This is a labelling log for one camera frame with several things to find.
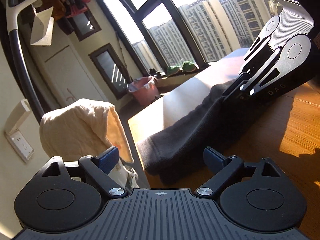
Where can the cream towel on chair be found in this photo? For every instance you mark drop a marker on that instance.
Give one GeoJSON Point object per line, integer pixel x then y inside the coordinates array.
{"type": "Point", "coordinates": [86, 127]}

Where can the white chair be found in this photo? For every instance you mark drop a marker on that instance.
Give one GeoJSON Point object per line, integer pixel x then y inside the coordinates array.
{"type": "Point", "coordinates": [125, 176]}

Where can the white paper tag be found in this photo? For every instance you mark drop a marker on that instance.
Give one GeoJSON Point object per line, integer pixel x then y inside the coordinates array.
{"type": "Point", "coordinates": [41, 34]}

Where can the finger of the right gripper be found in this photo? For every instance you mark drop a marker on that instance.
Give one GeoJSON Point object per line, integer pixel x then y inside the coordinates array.
{"type": "Point", "coordinates": [286, 69]}
{"type": "Point", "coordinates": [260, 50]}

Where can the white wall socket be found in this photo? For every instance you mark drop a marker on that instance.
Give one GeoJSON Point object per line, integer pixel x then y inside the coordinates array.
{"type": "Point", "coordinates": [12, 130]}

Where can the pink plastic bucket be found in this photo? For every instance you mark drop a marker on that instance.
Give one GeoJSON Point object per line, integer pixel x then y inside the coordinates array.
{"type": "Point", "coordinates": [144, 90]}

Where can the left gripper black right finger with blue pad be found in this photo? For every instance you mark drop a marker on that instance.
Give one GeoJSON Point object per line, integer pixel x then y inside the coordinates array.
{"type": "Point", "coordinates": [256, 196]}

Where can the green moss pot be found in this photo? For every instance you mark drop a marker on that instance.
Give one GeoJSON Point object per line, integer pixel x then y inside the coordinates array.
{"type": "Point", "coordinates": [172, 70]}
{"type": "Point", "coordinates": [189, 66]}

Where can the green moss pot right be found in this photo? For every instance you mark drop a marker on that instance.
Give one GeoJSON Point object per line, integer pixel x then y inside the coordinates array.
{"type": "Point", "coordinates": [189, 66]}

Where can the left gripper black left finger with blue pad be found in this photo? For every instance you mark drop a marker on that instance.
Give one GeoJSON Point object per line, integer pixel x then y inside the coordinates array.
{"type": "Point", "coordinates": [66, 195]}

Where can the dark framed small window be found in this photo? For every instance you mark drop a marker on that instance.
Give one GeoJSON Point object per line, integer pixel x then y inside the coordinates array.
{"type": "Point", "coordinates": [112, 70]}

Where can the dark grey knit garment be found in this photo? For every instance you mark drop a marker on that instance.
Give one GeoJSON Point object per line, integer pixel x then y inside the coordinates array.
{"type": "Point", "coordinates": [177, 151]}

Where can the green moss pot left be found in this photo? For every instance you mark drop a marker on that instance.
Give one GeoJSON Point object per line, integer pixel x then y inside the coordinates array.
{"type": "Point", "coordinates": [172, 70]}

